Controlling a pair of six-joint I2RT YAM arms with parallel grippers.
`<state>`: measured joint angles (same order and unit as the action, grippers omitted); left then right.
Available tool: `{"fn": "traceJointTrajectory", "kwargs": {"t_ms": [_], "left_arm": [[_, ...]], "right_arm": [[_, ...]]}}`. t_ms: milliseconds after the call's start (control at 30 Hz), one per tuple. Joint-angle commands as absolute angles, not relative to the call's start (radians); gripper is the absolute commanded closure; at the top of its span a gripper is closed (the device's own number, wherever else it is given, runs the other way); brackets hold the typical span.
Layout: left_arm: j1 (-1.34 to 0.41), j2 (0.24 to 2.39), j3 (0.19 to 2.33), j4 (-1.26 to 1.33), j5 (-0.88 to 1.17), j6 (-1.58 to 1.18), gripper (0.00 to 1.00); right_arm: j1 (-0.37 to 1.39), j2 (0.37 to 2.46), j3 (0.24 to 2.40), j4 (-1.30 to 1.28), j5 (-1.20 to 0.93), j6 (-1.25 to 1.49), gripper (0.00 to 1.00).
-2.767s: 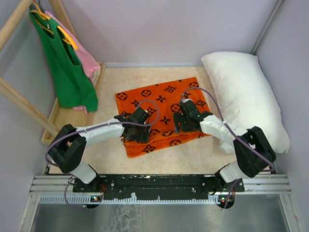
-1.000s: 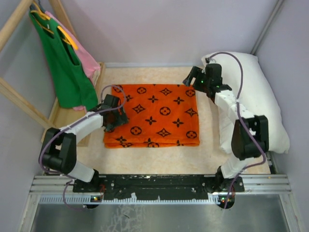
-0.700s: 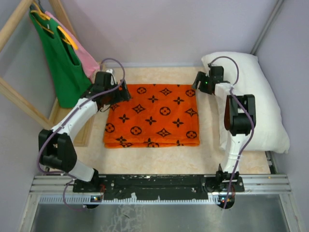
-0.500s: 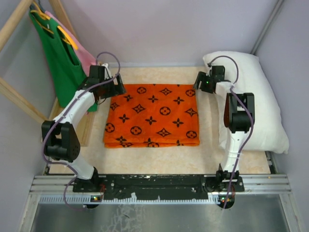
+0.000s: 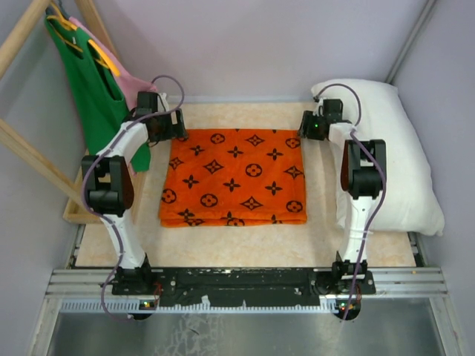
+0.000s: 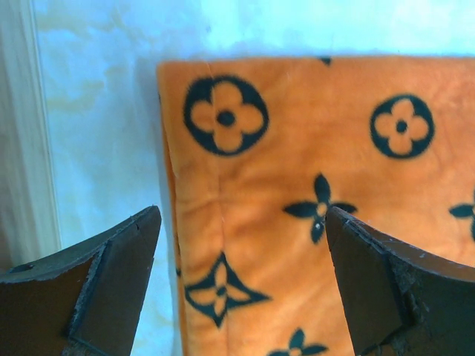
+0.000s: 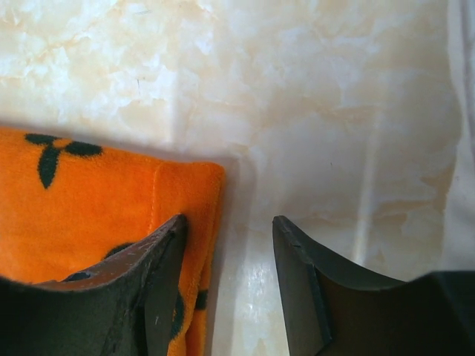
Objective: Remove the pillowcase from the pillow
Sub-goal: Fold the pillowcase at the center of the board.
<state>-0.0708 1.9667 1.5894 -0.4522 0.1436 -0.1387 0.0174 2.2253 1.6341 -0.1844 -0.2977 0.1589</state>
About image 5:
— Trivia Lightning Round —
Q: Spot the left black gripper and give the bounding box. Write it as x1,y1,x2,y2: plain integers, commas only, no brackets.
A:
149,108,186,142

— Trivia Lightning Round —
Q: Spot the white pillow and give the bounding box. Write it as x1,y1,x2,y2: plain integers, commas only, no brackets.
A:
311,79,445,236

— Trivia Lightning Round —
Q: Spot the green tank top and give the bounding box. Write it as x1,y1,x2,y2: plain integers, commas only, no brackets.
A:
45,19,130,154

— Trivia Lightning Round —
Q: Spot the orange patterned pillowcase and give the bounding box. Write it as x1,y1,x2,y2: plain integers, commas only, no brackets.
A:
158,128,307,228

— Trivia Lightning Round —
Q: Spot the yellow clothes hanger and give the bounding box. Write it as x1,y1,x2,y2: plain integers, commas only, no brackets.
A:
45,1,120,77

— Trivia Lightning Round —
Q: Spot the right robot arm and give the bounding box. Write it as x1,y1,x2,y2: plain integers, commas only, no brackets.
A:
298,99,387,294

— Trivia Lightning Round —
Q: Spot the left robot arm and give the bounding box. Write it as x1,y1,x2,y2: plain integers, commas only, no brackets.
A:
81,91,188,295

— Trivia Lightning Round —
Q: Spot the pink shirt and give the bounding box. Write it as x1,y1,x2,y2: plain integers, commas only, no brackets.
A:
69,16,158,110

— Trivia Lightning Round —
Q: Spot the wooden clothes rack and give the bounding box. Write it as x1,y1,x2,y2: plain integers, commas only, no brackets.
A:
0,0,149,224

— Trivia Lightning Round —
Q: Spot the teal clothes hanger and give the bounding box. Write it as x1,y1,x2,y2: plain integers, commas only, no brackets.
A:
45,0,71,19

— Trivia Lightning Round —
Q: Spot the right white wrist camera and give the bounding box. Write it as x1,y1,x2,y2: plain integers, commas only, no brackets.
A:
313,96,325,116

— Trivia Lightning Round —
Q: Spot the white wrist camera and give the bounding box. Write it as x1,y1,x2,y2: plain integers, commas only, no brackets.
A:
313,96,325,116
157,93,170,112

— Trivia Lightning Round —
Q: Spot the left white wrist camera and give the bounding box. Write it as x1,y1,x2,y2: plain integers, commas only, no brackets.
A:
157,93,170,112

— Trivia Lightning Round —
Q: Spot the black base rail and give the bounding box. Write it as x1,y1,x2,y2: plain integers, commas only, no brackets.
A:
47,265,448,320

